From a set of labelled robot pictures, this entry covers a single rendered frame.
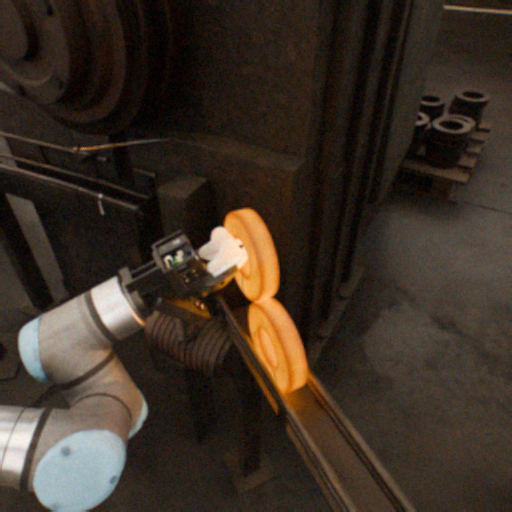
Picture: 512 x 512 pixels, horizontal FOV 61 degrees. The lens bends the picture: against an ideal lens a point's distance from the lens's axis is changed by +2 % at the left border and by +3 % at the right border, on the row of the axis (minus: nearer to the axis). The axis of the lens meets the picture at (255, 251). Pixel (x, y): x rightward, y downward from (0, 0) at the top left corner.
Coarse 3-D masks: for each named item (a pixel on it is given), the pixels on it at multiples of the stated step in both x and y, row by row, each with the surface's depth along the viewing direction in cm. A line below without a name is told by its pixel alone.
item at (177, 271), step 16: (176, 240) 66; (160, 256) 66; (176, 256) 65; (192, 256) 65; (128, 272) 64; (144, 272) 64; (160, 272) 64; (176, 272) 64; (192, 272) 66; (208, 272) 69; (128, 288) 63; (144, 288) 64; (160, 288) 66; (176, 288) 65; (192, 288) 66; (144, 304) 64
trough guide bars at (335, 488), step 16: (224, 304) 84; (224, 320) 86; (240, 336) 78; (256, 352) 74; (256, 368) 74; (272, 384) 69; (320, 384) 68; (320, 400) 68; (288, 416) 66; (336, 416) 64; (304, 432) 62; (352, 432) 61; (304, 448) 62; (352, 448) 62; (368, 448) 59; (320, 464) 58; (368, 464) 60; (336, 480) 56; (384, 480) 56; (336, 496) 57; (400, 496) 54
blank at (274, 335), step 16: (256, 304) 71; (272, 304) 69; (256, 320) 73; (272, 320) 66; (288, 320) 66; (256, 336) 76; (272, 336) 67; (288, 336) 65; (272, 352) 75; (288, 352) 65; (304, 352) 66; (272, 368) 72; (288, 368) 65; (304, 368) 66; (288, 384) 67
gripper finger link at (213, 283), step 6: (228, 270) 68; (234, 270) 68; (210, 276) 68; (216, 276) 67; (222, 276) 67; (228, 276) 68; (210, 282) 67; (216, 282) 67; (222, 282) 67; (204, 288) 67; (210, 288) 67; (216, 288) 67; (204, 294) 67
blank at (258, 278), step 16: (240, 224) 68; (256, 224) 66; (240, 240) 70; (256, 240) 65; (256, 256) 65; (272, 256) 66; (240, 272) 74; (256, 272) 67; (272, 272) 66; (256, 288) 69; (272, 288) 68
